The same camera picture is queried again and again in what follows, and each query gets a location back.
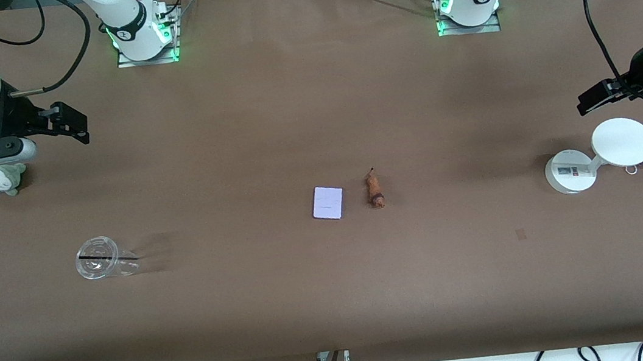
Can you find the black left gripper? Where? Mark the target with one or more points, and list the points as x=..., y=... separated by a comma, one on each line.
x=641, y=67

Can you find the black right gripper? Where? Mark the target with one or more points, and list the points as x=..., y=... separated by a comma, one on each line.
x=13, y=115

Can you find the brown lion statue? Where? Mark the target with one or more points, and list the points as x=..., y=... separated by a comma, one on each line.
x=374, y=189

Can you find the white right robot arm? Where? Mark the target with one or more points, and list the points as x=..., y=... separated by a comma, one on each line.
x=126, y=14

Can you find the white round stand lamp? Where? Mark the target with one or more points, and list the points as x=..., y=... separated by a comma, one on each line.
x=620, y=141

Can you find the grey plush toy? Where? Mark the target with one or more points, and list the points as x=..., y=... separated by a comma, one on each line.
x=4, y=181

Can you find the black drinking straw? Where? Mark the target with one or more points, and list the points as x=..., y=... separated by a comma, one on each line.
x=94, y=256

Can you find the clear plastic cup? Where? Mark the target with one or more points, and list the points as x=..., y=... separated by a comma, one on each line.
x=99, y=260

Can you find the brown table cover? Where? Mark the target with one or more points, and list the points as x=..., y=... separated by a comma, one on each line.
x=251, y=305

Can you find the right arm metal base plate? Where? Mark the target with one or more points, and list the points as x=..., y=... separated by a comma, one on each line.
x=126, y=62

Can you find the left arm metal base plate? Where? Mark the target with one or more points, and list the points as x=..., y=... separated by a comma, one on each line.
x=493, y=27

